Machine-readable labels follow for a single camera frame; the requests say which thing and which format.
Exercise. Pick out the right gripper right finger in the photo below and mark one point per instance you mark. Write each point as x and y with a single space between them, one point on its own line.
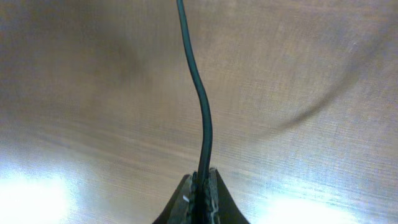
220 206

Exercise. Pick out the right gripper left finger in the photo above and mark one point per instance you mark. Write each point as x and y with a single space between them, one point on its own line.
182 206

